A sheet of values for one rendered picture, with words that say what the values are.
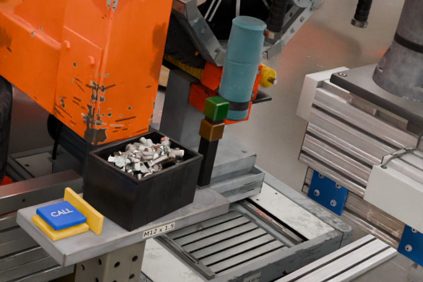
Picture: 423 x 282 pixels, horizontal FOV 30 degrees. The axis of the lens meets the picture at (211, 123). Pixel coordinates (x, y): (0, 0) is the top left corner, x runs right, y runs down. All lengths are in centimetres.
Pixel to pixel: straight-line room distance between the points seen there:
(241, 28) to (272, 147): 119
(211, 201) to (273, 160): 128
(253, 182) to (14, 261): 91
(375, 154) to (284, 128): 176
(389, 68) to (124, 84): 55
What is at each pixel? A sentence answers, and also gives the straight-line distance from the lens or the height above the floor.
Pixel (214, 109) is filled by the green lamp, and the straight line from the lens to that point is 166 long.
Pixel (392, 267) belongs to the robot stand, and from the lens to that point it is 214.
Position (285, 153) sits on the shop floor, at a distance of 306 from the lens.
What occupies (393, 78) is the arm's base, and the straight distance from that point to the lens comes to 148.
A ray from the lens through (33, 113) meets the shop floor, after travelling 302.
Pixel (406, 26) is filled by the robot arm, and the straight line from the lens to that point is 147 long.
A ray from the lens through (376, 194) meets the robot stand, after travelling 140.
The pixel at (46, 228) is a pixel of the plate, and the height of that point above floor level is 46.
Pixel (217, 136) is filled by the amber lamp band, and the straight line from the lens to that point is 170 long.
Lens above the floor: 130
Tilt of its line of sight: 24 degrees down
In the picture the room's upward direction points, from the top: 12 degrees clockwise
